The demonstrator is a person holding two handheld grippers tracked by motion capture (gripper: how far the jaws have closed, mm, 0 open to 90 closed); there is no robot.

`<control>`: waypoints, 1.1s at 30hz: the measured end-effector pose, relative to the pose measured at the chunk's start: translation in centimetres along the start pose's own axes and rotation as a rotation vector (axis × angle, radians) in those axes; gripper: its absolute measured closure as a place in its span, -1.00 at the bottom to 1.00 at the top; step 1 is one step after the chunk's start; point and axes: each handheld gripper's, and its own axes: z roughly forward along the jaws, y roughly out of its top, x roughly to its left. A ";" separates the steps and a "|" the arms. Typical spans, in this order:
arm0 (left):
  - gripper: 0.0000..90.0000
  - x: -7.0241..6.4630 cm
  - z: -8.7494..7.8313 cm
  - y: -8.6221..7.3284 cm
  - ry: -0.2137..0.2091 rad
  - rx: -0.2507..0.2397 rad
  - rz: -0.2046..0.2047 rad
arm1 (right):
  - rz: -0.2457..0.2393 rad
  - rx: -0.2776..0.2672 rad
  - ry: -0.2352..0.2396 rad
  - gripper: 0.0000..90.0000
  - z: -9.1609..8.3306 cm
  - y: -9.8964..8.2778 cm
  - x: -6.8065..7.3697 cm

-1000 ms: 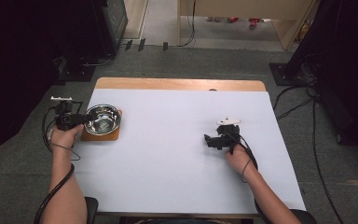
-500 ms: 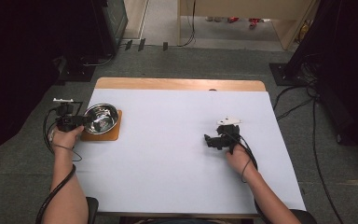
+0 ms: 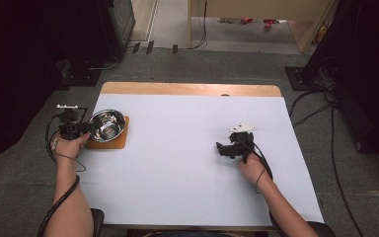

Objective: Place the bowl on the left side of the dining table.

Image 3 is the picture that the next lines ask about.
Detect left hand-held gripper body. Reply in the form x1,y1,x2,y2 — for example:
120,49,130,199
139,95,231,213
56,104,92,141

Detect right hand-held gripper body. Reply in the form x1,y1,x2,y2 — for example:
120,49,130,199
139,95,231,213
228,122,258,160

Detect stainless steel bowl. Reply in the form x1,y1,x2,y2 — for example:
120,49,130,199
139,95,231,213
87,109,127,143

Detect orange wooden trivet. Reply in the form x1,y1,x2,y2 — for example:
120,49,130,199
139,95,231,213
85,115,130,150

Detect person's left hand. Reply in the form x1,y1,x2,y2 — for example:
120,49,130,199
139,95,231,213
52,131,92,160

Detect person's right hand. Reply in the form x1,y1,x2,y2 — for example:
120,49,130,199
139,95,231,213
238,151,272,186

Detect white table cover sheet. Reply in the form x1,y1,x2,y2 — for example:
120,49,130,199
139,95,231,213
75,93,325,229

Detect black stand base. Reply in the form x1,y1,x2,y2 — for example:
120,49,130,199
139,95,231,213
58,58,103,91

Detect black curtain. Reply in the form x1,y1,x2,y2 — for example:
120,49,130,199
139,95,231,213
0,0,113,176
334,0,379,167

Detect black metal stand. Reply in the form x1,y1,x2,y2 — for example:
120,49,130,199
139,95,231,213
283,0,343,93

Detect dark monitor on stand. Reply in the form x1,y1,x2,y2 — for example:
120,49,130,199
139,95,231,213
97,0,136,61

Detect white shoes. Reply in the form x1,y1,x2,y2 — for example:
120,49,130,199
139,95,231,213
216,16,237,25

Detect light wooden desk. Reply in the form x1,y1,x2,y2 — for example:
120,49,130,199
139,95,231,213
187,0,340,54

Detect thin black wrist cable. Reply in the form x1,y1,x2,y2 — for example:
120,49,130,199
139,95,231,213
54,151,88,174

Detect long black floor cable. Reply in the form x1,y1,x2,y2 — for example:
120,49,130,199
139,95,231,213
329,103,365,237

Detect black hanging cable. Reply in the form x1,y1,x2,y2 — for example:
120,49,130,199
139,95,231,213
190,0,209,51

